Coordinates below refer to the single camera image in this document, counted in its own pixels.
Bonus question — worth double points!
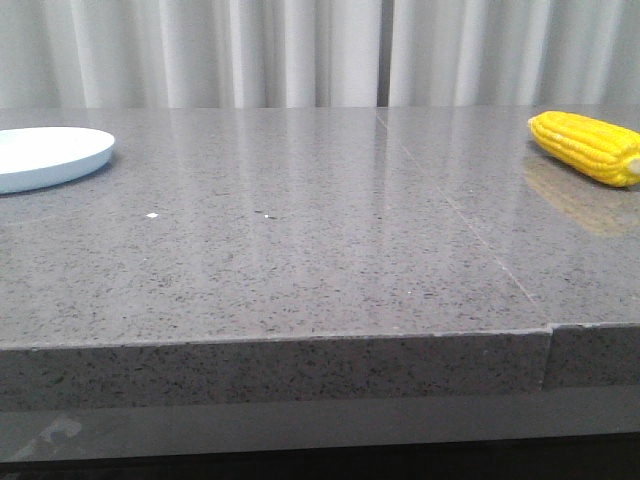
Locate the light blue round plate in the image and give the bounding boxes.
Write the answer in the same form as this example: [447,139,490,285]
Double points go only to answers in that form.
[1,126,115,194]

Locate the yellow corn cob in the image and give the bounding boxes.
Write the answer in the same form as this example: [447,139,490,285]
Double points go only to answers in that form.
[528,111,639,187]

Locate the white pleated curtain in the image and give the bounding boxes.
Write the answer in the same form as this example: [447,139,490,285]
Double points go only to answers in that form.
[1,1,639,108]

